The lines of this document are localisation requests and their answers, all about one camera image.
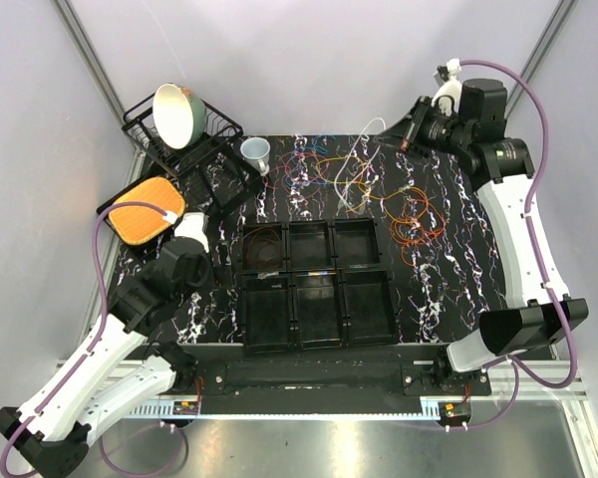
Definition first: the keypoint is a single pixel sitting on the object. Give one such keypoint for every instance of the green and white bowl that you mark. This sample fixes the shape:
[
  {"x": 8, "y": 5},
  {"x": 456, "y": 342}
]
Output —
[{"x": 179, "y": 115}]

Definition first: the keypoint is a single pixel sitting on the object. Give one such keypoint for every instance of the black bin front left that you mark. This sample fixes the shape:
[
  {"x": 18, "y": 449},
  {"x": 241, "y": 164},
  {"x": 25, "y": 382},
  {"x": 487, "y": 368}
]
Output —
[{"x": 266, "y": 313}]

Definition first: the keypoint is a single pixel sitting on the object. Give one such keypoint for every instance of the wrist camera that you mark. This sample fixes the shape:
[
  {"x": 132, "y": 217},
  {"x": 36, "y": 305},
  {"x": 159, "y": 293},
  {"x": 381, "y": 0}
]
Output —
[
  {"x": 191, "y": 225},
  {"x": 447, "y": 97}
]

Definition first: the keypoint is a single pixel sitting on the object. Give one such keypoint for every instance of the white mug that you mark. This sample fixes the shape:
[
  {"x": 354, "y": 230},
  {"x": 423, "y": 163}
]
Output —
[{"x": 256, "y": 152}]

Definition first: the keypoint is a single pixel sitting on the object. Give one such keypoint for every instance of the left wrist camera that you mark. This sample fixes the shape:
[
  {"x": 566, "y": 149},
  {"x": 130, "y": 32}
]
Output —
[{"x": 191, "y": 225}]

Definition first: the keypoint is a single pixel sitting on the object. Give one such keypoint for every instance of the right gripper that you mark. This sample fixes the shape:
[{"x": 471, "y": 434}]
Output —
[{"x": 409, "y": 129}]

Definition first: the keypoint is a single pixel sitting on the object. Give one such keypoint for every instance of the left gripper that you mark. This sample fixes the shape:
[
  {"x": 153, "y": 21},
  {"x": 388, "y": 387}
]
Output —
[{"x": 207, "y": 262}]

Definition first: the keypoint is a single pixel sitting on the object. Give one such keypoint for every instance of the black bin back left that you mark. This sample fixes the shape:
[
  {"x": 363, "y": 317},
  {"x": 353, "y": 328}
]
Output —
[{"x": 263, "y": 248}]

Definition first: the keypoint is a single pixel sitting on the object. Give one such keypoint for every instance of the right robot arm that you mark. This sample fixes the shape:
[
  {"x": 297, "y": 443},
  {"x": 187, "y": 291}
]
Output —
[{"x": 466, "y": 120}]

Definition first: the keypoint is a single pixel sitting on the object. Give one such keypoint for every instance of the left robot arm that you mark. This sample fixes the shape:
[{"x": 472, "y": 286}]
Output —
[{"x": 54, "y": 430}]

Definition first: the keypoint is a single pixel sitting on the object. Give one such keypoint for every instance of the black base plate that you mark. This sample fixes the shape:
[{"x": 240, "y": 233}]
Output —
[{"x": 402, "y": 368}]

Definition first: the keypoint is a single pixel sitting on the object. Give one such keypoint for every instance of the black dish rack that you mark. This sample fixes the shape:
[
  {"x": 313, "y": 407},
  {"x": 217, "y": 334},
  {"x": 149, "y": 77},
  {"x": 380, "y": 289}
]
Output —
[{"x": 210, "y": 174}]

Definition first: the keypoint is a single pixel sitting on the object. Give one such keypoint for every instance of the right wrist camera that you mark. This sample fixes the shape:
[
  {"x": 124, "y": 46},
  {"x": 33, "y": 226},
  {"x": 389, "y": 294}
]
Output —
[{"x": 447, "y": 97}]

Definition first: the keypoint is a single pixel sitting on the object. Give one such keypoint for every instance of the black bin back right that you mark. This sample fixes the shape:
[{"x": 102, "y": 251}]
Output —
[{"x": 356, "y": 243}]

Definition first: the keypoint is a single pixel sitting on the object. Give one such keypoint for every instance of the black bin back middle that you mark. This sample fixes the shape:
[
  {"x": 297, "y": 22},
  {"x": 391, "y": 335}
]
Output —
[{"x": 309, "y": 246}]

